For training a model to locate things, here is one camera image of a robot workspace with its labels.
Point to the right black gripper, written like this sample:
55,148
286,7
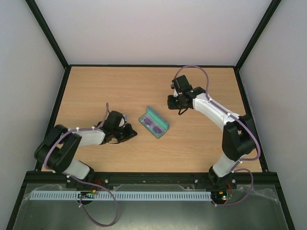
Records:
171,102

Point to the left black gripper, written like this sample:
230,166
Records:
129,133

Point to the grey glasses case green lining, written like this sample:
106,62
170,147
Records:
157,119

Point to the pink sunglasses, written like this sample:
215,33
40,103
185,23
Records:
149,123

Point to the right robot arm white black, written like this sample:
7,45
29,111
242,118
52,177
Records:
238,141

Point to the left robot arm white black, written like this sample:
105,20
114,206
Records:
57,151

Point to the left controller board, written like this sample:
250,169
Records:
88,194

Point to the controller board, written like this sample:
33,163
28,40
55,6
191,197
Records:
222,195
88,194

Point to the right controller board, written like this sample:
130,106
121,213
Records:
222,195

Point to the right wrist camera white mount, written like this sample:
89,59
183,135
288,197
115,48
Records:
175,94

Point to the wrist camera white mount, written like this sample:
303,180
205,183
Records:
175,94
123,121

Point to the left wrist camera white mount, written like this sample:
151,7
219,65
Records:
123,121

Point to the light blue slotted cable duct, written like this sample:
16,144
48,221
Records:
124,196

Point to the black aluminium frame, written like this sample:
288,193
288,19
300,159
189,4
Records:
36,176

